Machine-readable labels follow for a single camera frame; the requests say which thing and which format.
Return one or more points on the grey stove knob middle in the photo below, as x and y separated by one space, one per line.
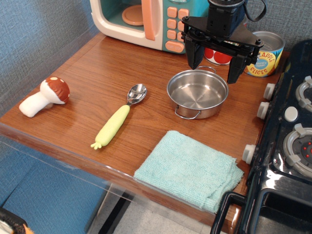
262 110

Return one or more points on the tomato sauce can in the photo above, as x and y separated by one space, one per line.
216 57

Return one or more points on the grey stove knob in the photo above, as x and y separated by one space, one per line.
268 93
248 153
262 110

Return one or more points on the orange microwave turntable plate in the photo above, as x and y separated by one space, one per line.
132 15

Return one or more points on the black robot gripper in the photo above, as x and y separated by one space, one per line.
222 30

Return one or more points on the toy microwave teal and cream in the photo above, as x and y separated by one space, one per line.
162 21

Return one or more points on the orange and black corner object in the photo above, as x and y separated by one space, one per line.
12 224

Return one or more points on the pineapple slices can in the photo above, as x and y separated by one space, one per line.
269 54

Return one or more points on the grey stove knob rear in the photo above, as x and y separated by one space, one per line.
268 93

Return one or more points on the spoon with yellow-green handle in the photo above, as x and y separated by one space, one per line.
135 95

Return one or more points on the grey stove knob front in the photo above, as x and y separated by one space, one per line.
248 153

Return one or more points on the plush brown cap mushroom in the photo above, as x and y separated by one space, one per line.
52 90

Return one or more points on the small stainless steel pan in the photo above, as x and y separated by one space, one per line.
198 93

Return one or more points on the light blue folded cloth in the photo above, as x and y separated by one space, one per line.
190 171

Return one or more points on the black toy stove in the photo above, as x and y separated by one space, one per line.
279 195

